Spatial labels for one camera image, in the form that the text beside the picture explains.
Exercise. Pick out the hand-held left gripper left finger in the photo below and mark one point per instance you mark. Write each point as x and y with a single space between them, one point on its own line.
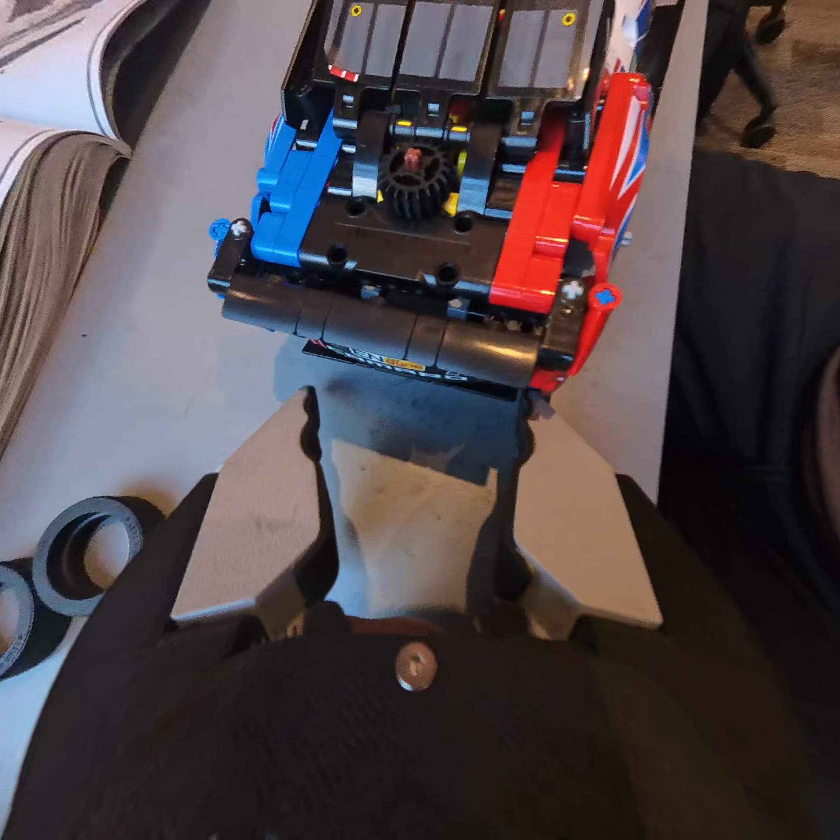
256 525

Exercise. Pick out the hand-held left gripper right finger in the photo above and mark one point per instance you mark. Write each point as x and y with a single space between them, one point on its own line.
577 538

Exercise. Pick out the black rubber toy tyre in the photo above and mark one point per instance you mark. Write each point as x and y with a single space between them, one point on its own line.
26 617
65 518

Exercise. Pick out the brick-built toy race car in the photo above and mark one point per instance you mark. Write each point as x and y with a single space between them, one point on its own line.
394 243

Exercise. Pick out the open building instruction booklet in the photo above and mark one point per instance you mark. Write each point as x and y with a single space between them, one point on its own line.
52 79

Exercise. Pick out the black office chair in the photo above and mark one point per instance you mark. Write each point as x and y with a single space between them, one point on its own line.
728 52

